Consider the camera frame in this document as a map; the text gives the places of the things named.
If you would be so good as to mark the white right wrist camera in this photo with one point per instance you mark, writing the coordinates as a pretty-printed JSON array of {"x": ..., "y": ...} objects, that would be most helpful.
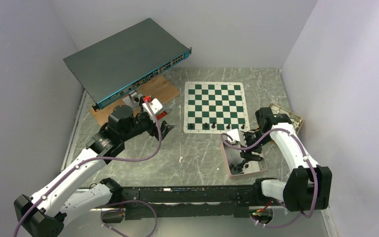
[{"x": 233, "y": 136}]

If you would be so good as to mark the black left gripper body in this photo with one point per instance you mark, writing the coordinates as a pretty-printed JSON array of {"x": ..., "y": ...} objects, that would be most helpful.
[{"x": 141, "y": 124}]

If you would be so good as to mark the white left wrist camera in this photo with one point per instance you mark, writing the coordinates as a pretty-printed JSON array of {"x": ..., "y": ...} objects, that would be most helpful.
[{"x": 152, "y": 106}]

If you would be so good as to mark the metal switch stand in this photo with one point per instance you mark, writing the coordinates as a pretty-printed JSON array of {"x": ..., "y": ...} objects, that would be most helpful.
[{"x": 132, "y": 99}]

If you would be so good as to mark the wooden board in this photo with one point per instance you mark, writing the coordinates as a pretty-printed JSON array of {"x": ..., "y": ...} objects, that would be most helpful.
[{"x": 159, "y": 88}]

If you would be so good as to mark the black chess pieces pile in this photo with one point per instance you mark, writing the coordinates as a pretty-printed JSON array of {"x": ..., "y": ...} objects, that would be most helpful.
[{"x": 236, "y": 169}]

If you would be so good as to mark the red grey tool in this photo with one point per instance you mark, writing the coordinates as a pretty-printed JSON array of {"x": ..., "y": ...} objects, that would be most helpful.
[{"x": 163, "y": 114}]

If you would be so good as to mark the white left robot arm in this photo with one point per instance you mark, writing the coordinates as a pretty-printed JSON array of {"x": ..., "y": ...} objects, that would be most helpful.
[{"x": 49, "y": 210}]

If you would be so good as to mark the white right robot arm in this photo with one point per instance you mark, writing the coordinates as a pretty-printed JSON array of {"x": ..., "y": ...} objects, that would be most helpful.
[{"x": 309, "y": 184}]

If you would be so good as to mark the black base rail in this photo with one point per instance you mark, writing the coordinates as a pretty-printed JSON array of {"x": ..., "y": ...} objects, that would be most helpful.
[{"x": 238, "y": 201}]

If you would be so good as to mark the grey network switch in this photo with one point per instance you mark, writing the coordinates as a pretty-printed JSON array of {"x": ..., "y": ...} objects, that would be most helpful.
[{"x": 119, "y": 64}]

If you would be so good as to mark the green white chess board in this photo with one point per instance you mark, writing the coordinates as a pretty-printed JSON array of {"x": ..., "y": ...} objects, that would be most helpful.
[{"x": 220, "y": 102}]

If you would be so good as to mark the pink metal tray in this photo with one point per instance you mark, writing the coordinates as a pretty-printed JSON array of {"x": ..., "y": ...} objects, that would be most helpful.
[{"x": 255, "y": 156}]

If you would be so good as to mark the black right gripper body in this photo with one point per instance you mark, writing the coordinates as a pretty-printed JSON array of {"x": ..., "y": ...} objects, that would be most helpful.
[{"x": 258, "y": 149}]

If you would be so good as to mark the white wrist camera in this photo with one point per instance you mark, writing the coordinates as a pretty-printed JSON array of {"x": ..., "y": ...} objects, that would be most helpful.
[
  {"x": 233, "y": 136},
  {"x": 152, "y": 106}
]

